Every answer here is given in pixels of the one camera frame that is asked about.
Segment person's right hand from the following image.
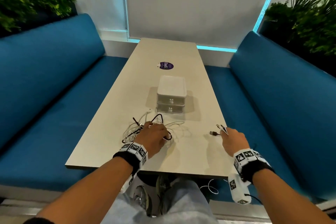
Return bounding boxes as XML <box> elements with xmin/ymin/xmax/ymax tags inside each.
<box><xmin>220</xmin><ymin>127</ymin><xmax>250</xmax><ymax>157</ymax></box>

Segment person's left hand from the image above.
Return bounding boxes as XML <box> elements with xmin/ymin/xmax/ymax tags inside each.
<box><xmin>141</xmin><ymin>121</ymin><xmax>171</xmax><ymax>158</ymax></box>

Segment person's left forearm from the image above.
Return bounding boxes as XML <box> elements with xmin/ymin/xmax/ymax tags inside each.
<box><xmin>34</xmin><ymin>157</ymin><xmax>135</xmax><ymax>224</ymax></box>

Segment person's right forearm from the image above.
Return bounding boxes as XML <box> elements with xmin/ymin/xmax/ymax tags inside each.
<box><xmin>251</xmin><ymin>170</ymin><xmax>334</xmax><ymax>224</ymax></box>

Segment left wristband with marker tags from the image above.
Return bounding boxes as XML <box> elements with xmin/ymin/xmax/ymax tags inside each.
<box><xmin>113</xmin><ymin>142</ymin><xmax>149</xmax><ymax>193</ymax></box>

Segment wristband with marker tags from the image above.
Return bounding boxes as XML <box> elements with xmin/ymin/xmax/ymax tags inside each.
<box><xmin>227</xmin><ymin>148</ymin><xmax>275</xmax><ymax>205</ymax></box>
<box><xmin>113</xmin><ymin>142</ymin><xmax>149</xmax><ymax>193</ymax></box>

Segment right wristband with marker tags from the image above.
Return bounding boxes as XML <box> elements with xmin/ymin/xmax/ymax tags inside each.
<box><xmin>227</xmin><ymin>148</ymin><xmax>275</xmax><ymax>205</ymax></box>

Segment white two-drawer box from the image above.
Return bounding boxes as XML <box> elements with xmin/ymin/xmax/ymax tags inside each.
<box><xmin>156</xmin><ymin>75</ymin><xmax>187</xmax><ymax>114</ymax></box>

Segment blue upholstered bench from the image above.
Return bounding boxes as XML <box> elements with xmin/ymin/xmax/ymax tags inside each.
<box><xmin>0</xmin><ymin>13</ymin><xmax>129</xmax><ymax>193</ymax></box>
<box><xmin>204</xmin><ymin>31</ymin><xmax>336</xmax><ymax>204</ymax></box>

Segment person's grey right shoe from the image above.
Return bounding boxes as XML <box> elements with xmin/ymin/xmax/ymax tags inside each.
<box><xmin>155</xmin><ymin>175</ymin><xmax>172</xmax><ymax>215</ymax></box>

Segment person's grey shoe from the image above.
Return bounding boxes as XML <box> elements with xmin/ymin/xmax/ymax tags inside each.
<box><xmin>155</xmin><ymin>175</ymin><xmax>172</xmax><ymax>215</ymax></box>
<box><xmin>132</xmin><ymin>185</ymin><xmax>153</xmax><ymax>217</ymax></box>

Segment person's grey left shoe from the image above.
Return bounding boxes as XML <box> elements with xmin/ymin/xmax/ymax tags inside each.
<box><xmin>132</xmin><ymin>185</ymin><xmax>153</xmax><ymax>217</ymax></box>

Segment person's light blue jeans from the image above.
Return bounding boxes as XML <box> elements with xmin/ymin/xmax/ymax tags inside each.
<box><xmin>101</xmin><ymin>176</ymin><xmax>219</xmax><ymax>224</ymax></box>

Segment wide white roller blind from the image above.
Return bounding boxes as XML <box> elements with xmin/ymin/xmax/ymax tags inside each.
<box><xmin>124</xmin><ymin>0</ymin><xmax>280</xmax><ymax>48</ymax></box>

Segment green plant with long blades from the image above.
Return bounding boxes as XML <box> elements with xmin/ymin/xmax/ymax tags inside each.
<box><xmin>263</xmin><ymin>0</ymin><xmax>336</xmax><ymax>57</ymax></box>

